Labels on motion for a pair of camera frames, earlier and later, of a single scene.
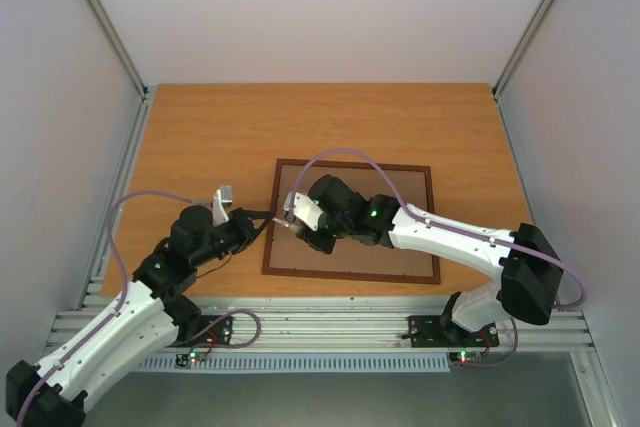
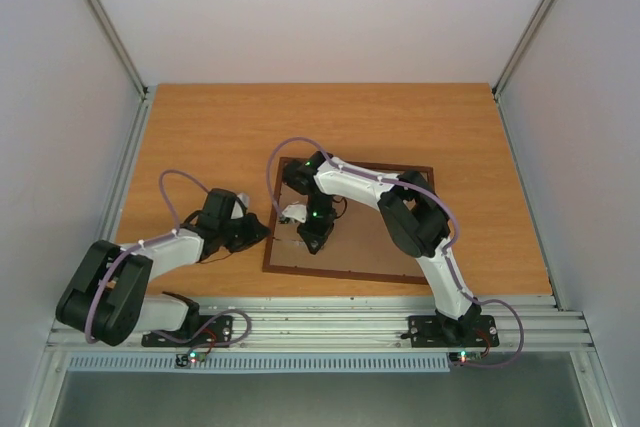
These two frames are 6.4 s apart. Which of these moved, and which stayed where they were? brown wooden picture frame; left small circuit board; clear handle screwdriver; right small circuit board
Moved: clear handle screwdriver
Stayed: brown wooden picture frame; left small circuit board; right small circuit board
